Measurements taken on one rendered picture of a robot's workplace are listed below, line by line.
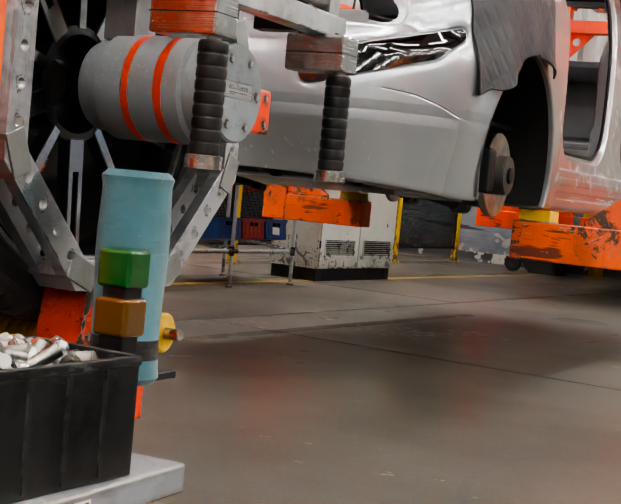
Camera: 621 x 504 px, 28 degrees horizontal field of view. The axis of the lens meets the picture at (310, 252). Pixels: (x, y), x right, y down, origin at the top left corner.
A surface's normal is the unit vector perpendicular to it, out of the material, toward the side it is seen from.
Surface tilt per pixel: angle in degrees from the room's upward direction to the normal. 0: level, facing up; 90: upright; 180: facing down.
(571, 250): 90
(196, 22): 90
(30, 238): 90
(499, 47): 81
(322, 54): 90
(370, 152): 107
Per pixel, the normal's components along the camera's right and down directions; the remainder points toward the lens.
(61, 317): -0.42, -0.17
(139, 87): -0.44, 0.07
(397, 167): 0.18, 0.29
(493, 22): 0.68, 0.05
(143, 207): 0.33, 0.04
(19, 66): 0.89, 0.11
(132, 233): 0.11, 0.06
